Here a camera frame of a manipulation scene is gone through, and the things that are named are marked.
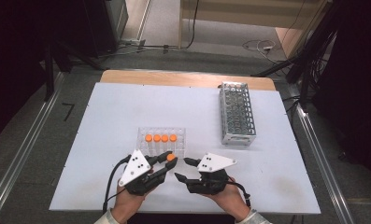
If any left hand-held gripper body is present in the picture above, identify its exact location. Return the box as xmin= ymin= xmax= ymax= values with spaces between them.
xmin=118 ymin=148 xmax=163 ymax=197

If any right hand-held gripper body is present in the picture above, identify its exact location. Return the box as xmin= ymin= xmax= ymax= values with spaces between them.
xmin=184 ymin=152 xmax=238 ymax=196

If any clear plastic tube rack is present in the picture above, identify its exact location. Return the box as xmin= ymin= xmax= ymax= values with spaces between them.
xmin=136 ymin=126 xmax=187 ymax=161

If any silver metal tube rack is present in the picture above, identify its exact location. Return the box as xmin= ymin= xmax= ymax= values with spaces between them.
xmin=219 ymin=81 xmax=258 ymax=147

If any person's left hand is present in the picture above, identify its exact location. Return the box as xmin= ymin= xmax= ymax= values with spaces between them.
xmin=111 ymin=175 xmax=153 ymax=224

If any person's right hand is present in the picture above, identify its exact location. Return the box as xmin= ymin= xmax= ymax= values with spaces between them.
xmin=205 ymin=176 xmax=251 ymax=223

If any grey power strip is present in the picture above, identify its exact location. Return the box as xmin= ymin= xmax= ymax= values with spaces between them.
xmin=120 ymin=38 xmax=148 ymax=49

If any dark cabinet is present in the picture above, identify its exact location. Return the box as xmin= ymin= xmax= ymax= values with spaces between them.
xmin=81 ymin=0 xmax=129 ymax=59

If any wooden cabinet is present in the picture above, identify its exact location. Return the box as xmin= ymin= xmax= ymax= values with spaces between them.
xmin=177 ymin=0 xmax=332 ymax=60

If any black curtain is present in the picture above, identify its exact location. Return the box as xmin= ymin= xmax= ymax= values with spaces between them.
xmin=0 ymin=0 xmax=88 ymax=147
xmin=310 ymin=0 xmax=371 ymax=183

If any black metal stand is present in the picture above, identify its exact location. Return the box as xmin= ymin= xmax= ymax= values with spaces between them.
xmin=251 ymin=0 xmax=340 ymax=78

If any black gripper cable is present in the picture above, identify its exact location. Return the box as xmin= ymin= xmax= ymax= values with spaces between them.
xmin=102 ymin=154 xmax=133 ymax=216
xmin=225 ymin=179 xmax=252 ymax=208

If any metal floor rail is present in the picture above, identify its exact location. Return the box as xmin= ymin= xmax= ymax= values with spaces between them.
xmin=287 ymin=83 xmax=357 ymax=224
xmin=0 ymin=72 xmax=65 ymax=222

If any white floor cable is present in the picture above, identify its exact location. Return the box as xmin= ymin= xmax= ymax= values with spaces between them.
xmin=241 ymin=38 xmax=279 ymax=64

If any black floor cable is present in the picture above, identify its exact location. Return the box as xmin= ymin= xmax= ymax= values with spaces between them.
xmin=178 ymin=0 xmax=201 ymax=50

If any black cable bundle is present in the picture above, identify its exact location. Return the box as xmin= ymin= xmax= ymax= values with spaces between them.
xmin=282 ymin=31 xmax=337 ymax=114

